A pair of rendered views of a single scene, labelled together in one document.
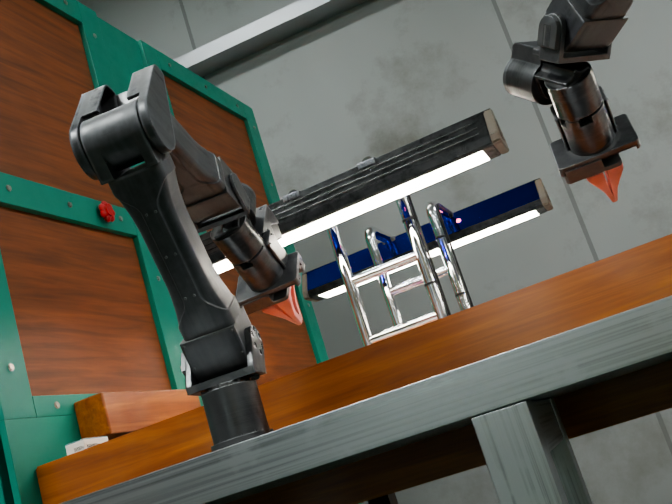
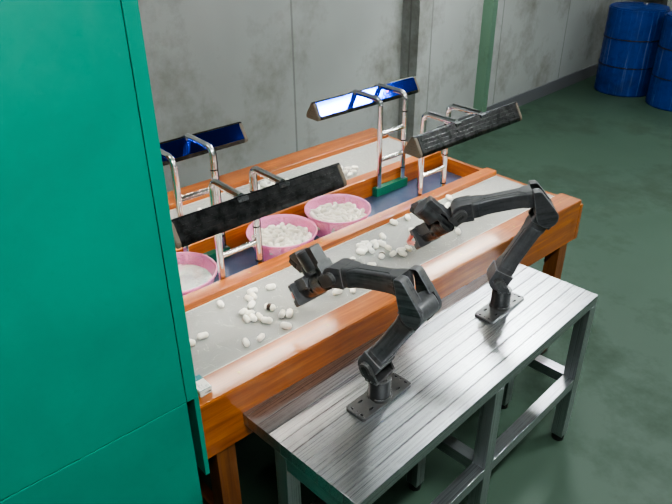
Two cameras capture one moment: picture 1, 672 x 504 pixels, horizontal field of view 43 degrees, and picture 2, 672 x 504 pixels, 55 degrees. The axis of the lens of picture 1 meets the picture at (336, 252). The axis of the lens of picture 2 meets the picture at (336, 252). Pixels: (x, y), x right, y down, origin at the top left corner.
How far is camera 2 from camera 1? 1.91 m
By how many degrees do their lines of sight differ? 72
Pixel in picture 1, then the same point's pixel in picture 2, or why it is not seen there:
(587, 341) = (516, 369)
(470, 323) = (389, 309)
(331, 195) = (269, 204)
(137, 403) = not seen: hidden behind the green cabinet
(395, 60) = not seen: outside the picture
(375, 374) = (356, 333)
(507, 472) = (497, 403)
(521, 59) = (431, 207)
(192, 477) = (445, 432)
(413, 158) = (310, 188)
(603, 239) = not seen: hidden behind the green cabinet
